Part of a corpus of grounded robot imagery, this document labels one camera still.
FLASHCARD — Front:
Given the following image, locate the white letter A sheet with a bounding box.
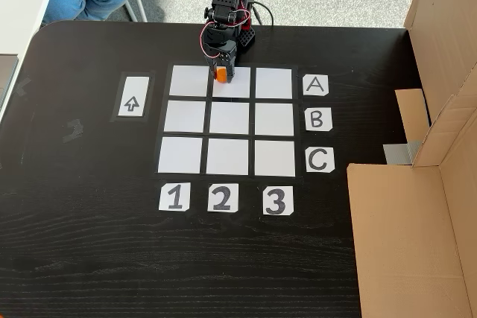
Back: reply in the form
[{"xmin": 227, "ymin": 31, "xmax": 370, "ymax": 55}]
[{"xmin": 302, "ymin": 74, "xmax": 330, "ymax": 97}]

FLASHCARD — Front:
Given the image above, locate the thin power cable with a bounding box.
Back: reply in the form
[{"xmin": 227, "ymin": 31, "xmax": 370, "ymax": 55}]
[{"xmin": 250, "ymin": 0, "xmax": 275, "ymax": 27}]

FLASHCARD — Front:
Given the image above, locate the white side table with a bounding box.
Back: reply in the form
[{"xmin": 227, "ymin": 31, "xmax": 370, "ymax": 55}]
[{"xmin": 0, "ymin": 0, "xmax": 65, "ymax": 122}]

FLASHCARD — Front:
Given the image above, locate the white arrow paper sheet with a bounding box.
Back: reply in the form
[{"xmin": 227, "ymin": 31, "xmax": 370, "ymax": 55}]
[{"xmin": 117, "ymin": 76, "xmax": 151, "ymax": 118}]

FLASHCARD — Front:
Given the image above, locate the brown cardboard panel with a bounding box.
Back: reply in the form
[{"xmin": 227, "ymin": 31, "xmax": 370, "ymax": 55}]
[
  {"xmin": 346, "ymin": 71, "xmax": 477, "ymax": 318},
  {"xmin": 394, "ymin": 0, "xmax": 477, "ymax": 144}
]

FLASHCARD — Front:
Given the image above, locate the white letter B sheet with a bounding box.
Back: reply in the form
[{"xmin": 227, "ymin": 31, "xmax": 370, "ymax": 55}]
[{"xmin": 304, "ymin": 106, "xmax": 334, "ymax": 133}]

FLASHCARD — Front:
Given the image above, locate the white number 2 sheet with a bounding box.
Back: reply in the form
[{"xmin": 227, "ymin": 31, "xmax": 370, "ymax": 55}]
[{"xmin": 206, "ymin": 183, "xmax": 240, "ymax": 214}]

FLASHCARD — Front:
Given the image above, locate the grey tape strip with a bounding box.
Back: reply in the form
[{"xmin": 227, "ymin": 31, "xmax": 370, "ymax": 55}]
[{"xmin": 382, "ymin": 140, "xmax": 424, "ymax": 166}]

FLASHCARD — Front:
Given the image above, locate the white nine-square grid sheet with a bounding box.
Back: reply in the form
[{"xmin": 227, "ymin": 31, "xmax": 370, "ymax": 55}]
[{"xmin": 154, "ymin": 63, "xmax": 301, "ymax": 181}]

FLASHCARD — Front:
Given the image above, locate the white number 3 sheet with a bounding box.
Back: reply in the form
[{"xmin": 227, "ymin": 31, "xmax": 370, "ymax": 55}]
[{"xmin": 262, "ymin": 185, "xmax": 295, "ymax": 217}]

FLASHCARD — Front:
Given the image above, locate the white letter C sheet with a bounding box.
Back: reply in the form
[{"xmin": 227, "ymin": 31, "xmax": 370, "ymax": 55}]
[{"xmin": 305, "ymin": 147, "xmax": 335, "ymax": 174}]

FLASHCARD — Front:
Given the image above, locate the white number 1 sheet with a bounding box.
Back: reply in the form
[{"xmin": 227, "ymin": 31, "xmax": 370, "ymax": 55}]
[{"xmin": 158, "ymin": 182, "xmax": 192, "ymax": 212}]

